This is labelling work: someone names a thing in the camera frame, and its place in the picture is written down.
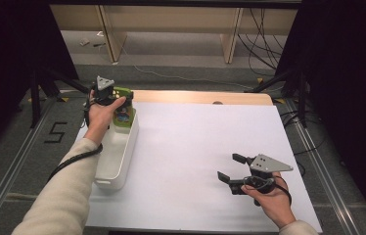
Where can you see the black curtain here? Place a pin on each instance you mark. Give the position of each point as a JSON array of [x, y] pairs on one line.
[[8, 49], [341, 65]]

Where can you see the small black stick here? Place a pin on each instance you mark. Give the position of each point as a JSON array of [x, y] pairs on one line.
[[99, 44]]

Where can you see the green cartoon phone case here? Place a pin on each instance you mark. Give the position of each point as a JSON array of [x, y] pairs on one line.
[[124, 115]]

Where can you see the person's right hand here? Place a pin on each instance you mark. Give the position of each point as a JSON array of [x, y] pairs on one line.
[[275, 202]]

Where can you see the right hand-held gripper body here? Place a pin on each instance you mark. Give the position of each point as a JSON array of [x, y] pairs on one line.
[[265, 164]]

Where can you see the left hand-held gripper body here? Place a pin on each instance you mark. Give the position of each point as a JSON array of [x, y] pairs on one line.
[[103, 83]]

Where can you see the yellow tape piece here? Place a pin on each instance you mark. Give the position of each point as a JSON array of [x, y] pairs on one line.
[[279, 101], [260, 80], [64, 99]]

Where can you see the black metal stand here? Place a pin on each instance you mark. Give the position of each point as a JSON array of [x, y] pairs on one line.
[[302, 98], [35, 98]]

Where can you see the wooden bench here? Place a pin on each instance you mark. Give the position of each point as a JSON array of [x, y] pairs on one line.
[[171, 19]]

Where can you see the white plastic bin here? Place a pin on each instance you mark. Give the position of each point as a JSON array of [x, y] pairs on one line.
[[115, 156]]

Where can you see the person's left hand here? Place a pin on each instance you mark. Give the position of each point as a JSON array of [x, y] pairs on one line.
[[98, 119]]

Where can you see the black metal crossbar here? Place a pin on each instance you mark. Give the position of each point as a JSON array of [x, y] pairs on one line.
[[171, 3]]

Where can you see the small white scrap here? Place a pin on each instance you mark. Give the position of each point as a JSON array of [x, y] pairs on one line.
[[84, 41]]

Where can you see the metal floor rail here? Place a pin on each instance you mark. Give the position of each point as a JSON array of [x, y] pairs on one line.
[[16, 163], [320, 163]]

